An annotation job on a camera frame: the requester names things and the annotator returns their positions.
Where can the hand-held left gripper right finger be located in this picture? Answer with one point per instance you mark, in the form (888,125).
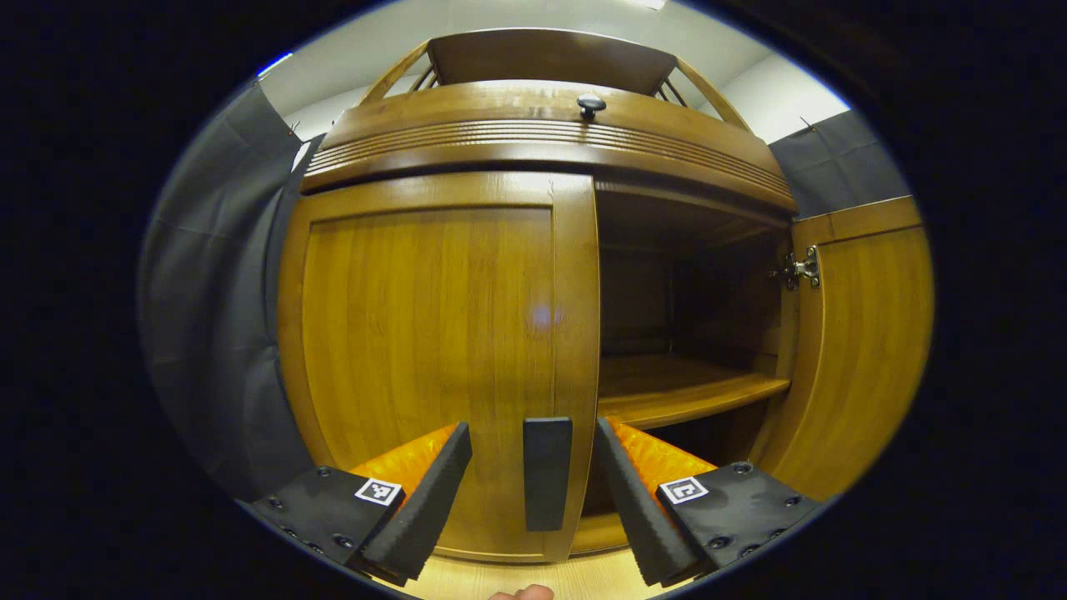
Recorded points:
(633,517)

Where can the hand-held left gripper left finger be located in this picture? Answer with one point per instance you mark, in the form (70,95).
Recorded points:
(425,500)

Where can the wooden shoe cabinet door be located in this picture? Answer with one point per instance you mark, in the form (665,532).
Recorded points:
(417,333)
(859,350)

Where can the wooden double-door shoe cabinet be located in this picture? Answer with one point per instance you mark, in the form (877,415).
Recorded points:
(550,54)

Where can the wooden inner cabinet shelf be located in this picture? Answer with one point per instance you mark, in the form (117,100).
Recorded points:
(667,392)

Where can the metal door hinge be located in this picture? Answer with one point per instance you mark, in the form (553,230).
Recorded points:
(802,268)

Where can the wooden cabinet drawer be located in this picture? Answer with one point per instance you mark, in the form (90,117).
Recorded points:
(467,108)

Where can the black drawer knob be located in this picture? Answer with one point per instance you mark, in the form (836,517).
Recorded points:
(591,105)

